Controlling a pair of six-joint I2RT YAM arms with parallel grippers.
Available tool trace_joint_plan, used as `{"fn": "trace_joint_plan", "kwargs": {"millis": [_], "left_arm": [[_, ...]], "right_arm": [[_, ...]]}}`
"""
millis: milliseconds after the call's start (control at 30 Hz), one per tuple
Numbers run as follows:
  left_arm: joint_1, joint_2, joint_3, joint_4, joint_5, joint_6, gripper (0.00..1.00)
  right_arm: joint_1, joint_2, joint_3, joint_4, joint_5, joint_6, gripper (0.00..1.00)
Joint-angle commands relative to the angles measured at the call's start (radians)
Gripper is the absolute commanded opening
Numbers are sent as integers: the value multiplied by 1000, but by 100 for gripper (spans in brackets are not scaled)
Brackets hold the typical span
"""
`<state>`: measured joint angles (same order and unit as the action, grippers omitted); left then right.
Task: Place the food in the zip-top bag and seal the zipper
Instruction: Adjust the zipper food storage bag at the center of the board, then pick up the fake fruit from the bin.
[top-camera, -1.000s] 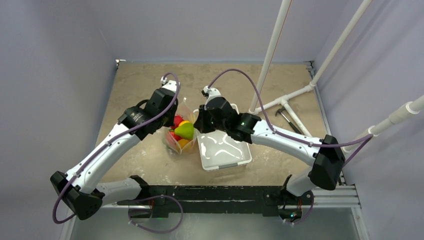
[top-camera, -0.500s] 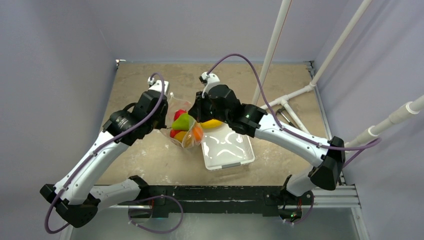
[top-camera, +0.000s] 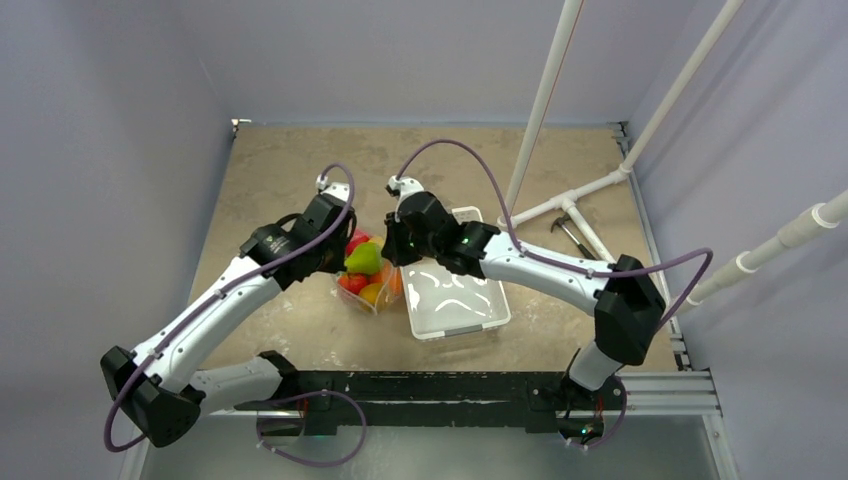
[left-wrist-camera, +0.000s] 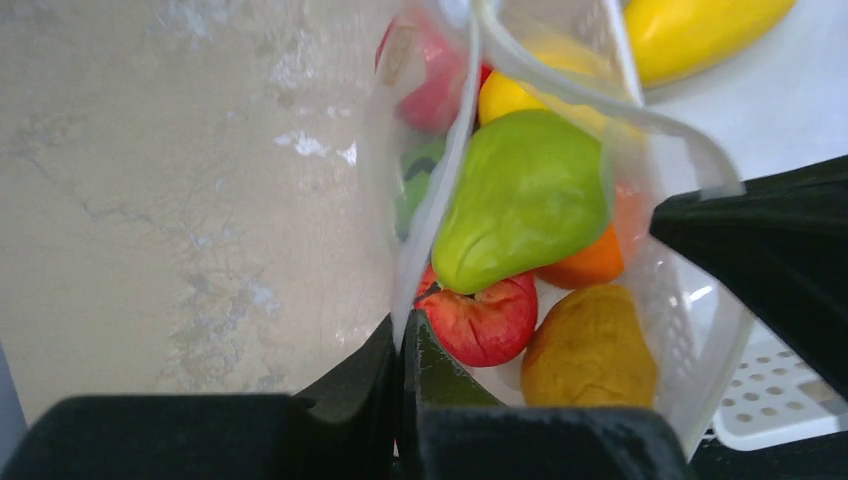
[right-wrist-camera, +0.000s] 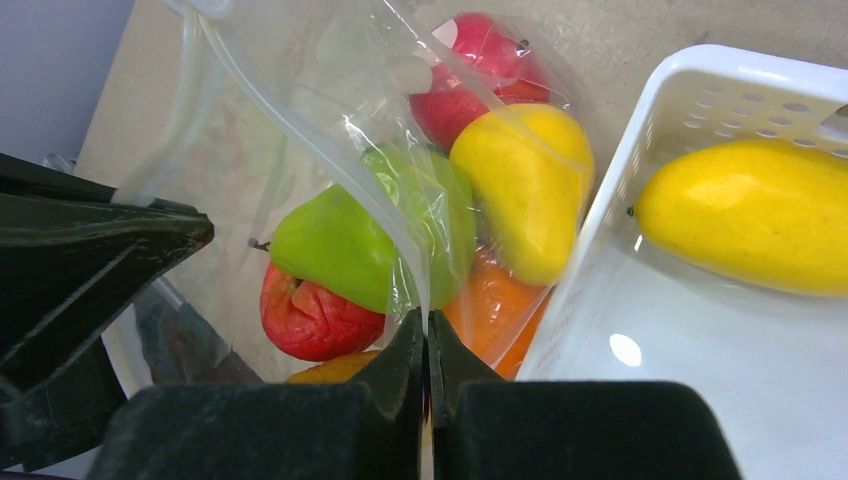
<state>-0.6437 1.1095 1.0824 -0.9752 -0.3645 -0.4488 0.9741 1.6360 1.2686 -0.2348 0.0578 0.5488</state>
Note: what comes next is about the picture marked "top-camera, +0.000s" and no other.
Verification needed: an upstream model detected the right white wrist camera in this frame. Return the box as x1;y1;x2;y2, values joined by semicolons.
386;175;425;211

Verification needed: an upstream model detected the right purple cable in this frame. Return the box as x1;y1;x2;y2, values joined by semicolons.
394;138;715;333

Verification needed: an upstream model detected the white plastic basket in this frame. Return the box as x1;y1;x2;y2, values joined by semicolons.
400;205;513;342

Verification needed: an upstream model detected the clear zip top bag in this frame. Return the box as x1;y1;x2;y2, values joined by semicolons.
334;228;403;315

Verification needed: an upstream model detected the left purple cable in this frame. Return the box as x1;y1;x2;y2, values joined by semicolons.
103;163;357;454

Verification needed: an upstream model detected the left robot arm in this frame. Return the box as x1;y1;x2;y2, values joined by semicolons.
100;183;355;453

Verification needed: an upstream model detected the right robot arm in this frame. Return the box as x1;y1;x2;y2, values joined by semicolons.
382;191;666;407

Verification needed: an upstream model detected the metal clamp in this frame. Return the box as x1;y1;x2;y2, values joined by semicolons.
550;213;597;260

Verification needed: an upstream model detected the orange toy fruit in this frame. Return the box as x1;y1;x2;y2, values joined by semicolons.
381;260;404;296

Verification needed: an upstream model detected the white pipe frame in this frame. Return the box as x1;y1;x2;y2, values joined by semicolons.
496;0;747;263

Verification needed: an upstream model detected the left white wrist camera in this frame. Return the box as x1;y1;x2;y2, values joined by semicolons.
315;175;353;203

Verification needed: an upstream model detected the red strawberry toy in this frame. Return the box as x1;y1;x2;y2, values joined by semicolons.
337;273;369;295

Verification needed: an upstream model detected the white jointed pipe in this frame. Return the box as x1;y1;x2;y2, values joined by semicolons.
677;190;847;313

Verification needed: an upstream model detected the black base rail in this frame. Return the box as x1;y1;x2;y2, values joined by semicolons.
233;369;627;437

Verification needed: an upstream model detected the orange-yellow potato toy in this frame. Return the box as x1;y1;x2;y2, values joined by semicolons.
358;283;385;310

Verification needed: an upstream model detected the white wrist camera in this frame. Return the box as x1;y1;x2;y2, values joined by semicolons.
315;175;353;203
386;175;425;211

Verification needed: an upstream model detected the red apple toy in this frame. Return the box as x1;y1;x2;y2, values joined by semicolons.
345;228;371;256

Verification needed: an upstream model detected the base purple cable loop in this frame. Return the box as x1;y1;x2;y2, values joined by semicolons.
255;389;370;470

